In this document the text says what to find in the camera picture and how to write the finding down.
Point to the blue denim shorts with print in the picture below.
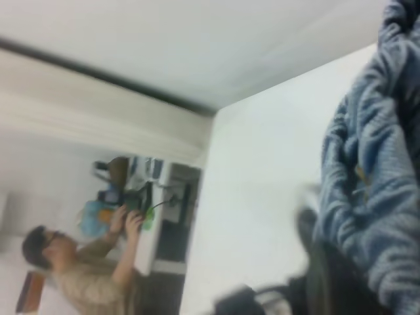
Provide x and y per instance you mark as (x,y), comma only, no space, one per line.
(377,164)

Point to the white background workbench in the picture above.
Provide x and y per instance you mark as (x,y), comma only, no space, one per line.
(174,177)

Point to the brown rounded object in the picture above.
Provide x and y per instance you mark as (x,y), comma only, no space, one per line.
(118,174)

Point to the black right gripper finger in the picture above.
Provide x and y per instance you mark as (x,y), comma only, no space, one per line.
(328,282)

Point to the blue orange colourful cloth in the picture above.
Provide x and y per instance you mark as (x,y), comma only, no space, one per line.
(95,216)

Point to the small green object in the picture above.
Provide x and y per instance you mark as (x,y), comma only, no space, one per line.
(150,218)

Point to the person in beige shirt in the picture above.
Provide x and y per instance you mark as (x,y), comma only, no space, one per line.
(85,282)

